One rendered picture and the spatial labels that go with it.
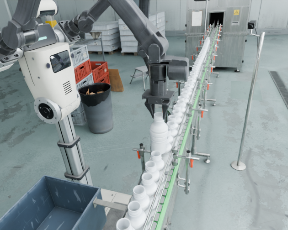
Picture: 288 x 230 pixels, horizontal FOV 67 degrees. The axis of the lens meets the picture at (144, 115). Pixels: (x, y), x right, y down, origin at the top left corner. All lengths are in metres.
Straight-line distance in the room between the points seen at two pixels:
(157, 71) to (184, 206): 1.64
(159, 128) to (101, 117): 2.29
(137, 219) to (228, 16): 5.06
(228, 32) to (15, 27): 4.92
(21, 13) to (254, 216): 2.11
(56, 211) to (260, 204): 1.72
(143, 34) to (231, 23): 4.82
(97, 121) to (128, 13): 2.48
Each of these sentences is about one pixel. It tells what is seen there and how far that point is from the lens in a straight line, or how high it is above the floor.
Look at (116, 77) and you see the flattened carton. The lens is 4.42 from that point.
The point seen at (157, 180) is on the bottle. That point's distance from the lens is 0.80.
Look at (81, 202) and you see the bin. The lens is 1.18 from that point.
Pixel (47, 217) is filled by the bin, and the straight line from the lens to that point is 1.30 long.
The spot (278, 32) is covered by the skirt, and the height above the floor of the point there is 0.10.
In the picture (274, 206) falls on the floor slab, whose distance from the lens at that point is 2.36.
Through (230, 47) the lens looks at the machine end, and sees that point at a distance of 5.53.
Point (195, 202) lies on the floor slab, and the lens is 2.20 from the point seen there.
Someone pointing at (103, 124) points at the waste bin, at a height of 0.16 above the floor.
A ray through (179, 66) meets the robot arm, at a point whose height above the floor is 1.49.
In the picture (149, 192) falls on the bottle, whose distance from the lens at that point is 0.75.
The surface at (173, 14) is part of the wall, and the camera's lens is 11.20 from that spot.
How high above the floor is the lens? 1.67
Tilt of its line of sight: 28 degrees down
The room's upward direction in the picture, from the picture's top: 4 degrees counter-clockwise
